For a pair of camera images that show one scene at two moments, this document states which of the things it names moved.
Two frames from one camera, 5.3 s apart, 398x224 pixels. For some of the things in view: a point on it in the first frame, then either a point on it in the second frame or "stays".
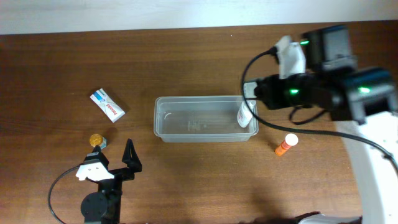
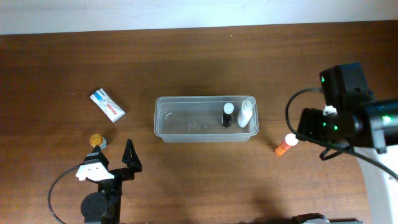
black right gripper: x=261 y=92 → x=311 y=124
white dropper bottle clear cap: x=244 y=114 stays
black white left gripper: x=118 y=174 stays
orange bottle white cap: x=290 y=140 stays
